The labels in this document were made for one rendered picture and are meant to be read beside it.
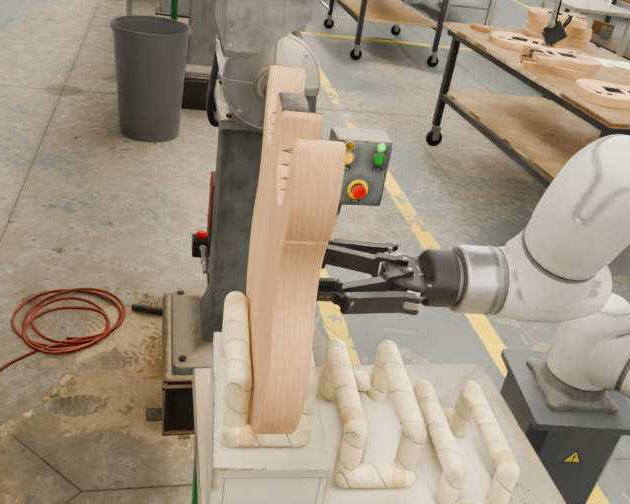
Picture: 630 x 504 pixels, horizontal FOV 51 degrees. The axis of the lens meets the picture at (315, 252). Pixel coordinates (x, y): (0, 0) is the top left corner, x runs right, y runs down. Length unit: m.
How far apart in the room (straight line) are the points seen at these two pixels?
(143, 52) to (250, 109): 2.66
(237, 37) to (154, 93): 3.08
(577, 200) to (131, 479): 1.80
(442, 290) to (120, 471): 1.64
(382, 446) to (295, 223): 0.51
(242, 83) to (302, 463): 1.09
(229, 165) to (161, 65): 2.48
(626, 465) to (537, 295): 1.99
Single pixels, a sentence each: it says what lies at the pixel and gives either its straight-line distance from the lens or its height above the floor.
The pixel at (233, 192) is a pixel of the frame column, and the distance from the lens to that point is 2.01.
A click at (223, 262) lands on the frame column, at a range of 2.13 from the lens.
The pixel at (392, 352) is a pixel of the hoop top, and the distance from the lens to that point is 1.02.
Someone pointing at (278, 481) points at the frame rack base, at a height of 1.08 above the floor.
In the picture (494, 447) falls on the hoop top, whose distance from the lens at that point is 1.05.
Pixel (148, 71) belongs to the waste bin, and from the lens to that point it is 4.41.
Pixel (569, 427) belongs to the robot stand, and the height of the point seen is 0.70.
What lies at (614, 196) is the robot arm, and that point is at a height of 1.49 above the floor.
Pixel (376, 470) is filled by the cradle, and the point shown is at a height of 1.06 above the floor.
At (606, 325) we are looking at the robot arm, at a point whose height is 0.94.
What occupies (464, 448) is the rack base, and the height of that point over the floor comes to 0.94.
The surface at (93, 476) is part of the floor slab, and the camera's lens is 2.30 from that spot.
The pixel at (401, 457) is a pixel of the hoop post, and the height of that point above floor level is 1.08.
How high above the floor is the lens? 1.75
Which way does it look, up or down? 30 degrees down
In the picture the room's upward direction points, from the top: 9 degrees clockwise
